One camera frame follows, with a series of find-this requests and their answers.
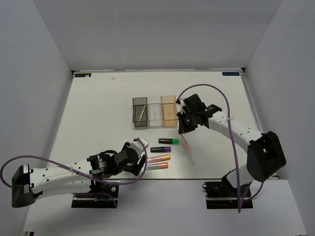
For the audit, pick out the clear transparent container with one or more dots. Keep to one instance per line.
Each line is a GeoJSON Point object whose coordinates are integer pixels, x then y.
{"type": "Point", "coordinates": [155, 116]}

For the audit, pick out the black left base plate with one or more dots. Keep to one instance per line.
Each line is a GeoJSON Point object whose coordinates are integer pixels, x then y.
{"type": "Point", "coordinates": [98, 195]}

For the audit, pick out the black green-capped highlighter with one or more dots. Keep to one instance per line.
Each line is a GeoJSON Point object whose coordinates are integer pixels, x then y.
{"type": "Point", "coordinates": [168, 141]}

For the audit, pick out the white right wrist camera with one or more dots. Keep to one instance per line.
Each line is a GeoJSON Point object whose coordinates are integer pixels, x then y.
{"type": "Point", "coordinates": [180, 104]}

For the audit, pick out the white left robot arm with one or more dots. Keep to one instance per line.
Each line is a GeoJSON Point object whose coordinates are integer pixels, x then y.
{"type": "Point", "coordinates": [88, 178]}

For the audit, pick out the pink yellow-capped highlighter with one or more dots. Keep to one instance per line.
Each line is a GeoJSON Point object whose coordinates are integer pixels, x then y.
{"type": "Point", "coordinates": [160, 158]}

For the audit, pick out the pink thin highlighter pen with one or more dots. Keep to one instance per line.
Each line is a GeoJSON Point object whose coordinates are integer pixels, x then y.
{"type": "Point", "coordinates": [186, 143]}

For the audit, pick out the grey orange-capped highlighter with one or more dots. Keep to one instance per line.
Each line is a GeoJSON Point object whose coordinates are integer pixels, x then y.
{"type": "Point", "coordinates": [157, 166]}

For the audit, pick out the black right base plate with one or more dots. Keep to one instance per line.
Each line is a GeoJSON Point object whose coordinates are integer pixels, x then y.
{"type": "Point", "coordinates": [219, 197]}

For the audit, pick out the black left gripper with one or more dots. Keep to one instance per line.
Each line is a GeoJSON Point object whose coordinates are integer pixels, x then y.
{"type": "Point", "coordinates": [136, 167]}

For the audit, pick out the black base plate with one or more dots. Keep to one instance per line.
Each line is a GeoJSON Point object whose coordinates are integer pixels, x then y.
{"type": "Point", "coordinates": [219, 197]}
{"type": "Point", "coordinates": [98, 195]}

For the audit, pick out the grey transparent container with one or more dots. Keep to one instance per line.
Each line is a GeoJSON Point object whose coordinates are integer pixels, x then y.
{"type": "Point", "coordinates": [137, 105]}

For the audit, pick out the black purple-capped highlighter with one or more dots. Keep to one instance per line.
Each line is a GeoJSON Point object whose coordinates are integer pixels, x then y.
{"type": "Point", "coordinates": [160, 149]}

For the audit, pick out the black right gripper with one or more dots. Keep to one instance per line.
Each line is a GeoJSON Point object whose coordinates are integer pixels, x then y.
{"type": "Point", "coordinates": [183, 128]}

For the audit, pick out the orange transparent container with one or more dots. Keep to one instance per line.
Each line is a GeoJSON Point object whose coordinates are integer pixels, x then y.
{"type": "Point", "coordinates": [169, 111]}

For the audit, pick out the blue left corner label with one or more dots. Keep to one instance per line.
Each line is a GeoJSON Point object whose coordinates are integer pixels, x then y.
{"type": "Point", "coordinates": [82, 75]}

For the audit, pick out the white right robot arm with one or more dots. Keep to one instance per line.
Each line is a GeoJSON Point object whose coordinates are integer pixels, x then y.
{"type": "Point", "coordinates": [265, 155]}

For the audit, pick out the yellow thin highlighter pen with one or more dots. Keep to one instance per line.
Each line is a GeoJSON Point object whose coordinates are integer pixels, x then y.
{"type": "Point", "coordinates": [142, 112]}

